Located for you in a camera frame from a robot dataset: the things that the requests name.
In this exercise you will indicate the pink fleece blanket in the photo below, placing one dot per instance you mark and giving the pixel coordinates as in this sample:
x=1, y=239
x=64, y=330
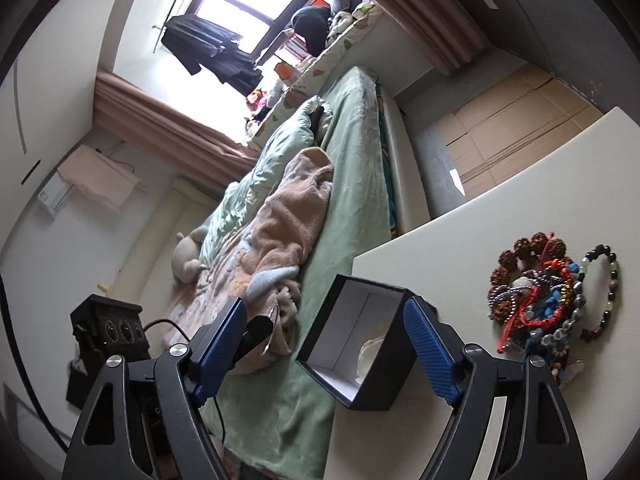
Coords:
x=260, y=263

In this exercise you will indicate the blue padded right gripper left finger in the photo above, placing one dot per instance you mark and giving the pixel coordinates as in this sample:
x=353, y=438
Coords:
x=141, y=419

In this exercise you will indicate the cardboard floor sheets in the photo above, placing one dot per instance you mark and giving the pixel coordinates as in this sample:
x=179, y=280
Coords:
x=507, y=128

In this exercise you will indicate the black jewelry box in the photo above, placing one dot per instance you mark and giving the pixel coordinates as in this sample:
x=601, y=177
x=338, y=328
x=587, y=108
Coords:
x=357, y=348

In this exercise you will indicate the right pink curtain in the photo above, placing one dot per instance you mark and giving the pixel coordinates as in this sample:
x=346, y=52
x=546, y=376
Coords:
x=443, y=30

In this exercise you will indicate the beige plush toy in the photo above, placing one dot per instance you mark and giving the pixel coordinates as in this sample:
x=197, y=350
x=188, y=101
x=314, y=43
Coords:
x=185, y=260

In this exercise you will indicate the light green floral duvet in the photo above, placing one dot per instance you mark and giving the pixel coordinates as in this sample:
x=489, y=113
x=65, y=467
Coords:
x=242, y=199

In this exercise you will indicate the pink towel on wall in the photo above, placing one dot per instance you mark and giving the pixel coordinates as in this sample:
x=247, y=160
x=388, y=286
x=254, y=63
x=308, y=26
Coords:
x=99, y=178

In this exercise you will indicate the left pink curtain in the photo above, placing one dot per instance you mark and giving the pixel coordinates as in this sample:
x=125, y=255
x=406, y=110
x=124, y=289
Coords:
x=202, y=154

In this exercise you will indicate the pink curtain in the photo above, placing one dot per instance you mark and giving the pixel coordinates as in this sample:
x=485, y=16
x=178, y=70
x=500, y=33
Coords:
x=202, y=154
x=443, y=30

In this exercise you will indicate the black backpack on sill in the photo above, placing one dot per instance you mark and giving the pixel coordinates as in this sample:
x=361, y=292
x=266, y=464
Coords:
x=312, y=24

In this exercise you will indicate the dark hanging clothes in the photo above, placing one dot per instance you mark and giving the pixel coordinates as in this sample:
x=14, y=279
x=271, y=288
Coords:
x=197, y=43

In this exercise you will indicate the white wall switch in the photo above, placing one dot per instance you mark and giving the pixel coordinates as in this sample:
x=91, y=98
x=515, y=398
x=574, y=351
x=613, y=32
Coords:
x=491, y=4

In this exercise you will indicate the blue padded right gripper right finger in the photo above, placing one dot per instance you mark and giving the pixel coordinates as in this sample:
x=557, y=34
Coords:
x=537, y=440

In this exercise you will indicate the black device with dials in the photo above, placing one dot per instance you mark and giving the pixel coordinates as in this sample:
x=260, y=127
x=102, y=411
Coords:
x=103, y=327

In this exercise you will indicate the patterned window seat cushion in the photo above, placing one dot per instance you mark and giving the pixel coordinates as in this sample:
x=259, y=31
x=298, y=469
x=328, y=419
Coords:
x=348, y=29

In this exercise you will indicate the bed with green sheet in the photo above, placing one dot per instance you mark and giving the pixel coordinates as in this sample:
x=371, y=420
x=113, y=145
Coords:
x=278, y=419

